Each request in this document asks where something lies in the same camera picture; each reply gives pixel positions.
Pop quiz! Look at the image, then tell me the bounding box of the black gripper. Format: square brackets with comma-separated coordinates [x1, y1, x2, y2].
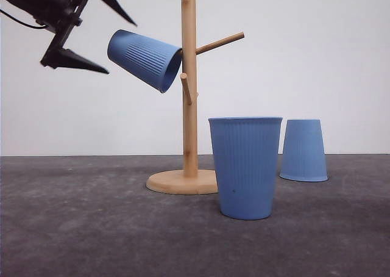
[11, 0, 137, 74]

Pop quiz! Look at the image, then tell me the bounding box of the blue cup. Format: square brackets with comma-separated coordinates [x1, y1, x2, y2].
[107, 29, 183, 93]
[280, 119, 328, 182]
[209, 117, 283, 220]

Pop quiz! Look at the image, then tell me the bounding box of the wooden mug tree stand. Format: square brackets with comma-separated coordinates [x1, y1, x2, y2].
[146, 0, 244, 195]

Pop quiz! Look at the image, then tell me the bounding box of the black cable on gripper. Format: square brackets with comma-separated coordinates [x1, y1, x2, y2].
[0, 9, 49, 29]

